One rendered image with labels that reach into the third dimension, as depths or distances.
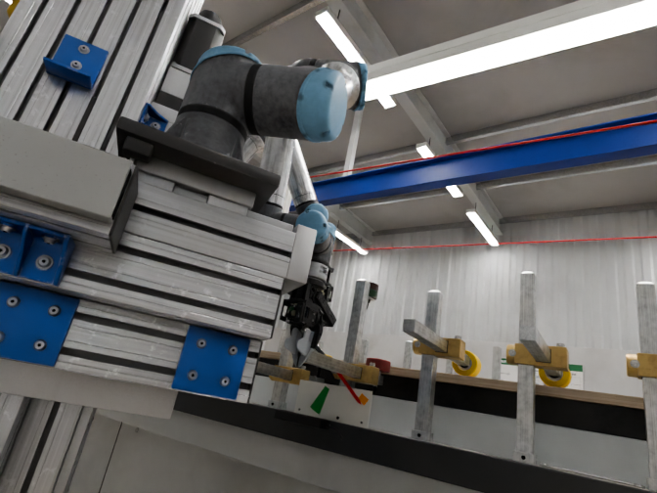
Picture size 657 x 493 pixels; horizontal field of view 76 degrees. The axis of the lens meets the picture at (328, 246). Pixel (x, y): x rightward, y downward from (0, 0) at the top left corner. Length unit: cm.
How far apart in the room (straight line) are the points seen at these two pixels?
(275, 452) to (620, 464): 94
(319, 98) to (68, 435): 66
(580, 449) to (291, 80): 114
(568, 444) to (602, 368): 711
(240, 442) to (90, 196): 121
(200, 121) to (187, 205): 14
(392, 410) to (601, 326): 730
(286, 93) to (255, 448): 116
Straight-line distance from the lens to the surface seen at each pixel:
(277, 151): 107
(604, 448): 138
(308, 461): 141
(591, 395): 137
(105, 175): 51
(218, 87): 73
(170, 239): 61
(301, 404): 141
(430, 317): 127
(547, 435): 139
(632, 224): 923
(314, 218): 98
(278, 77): 72
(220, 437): 165
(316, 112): 69
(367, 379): 130
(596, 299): 873
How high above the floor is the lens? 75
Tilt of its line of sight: 20 degrees up
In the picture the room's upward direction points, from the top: 11 degrees clockwise
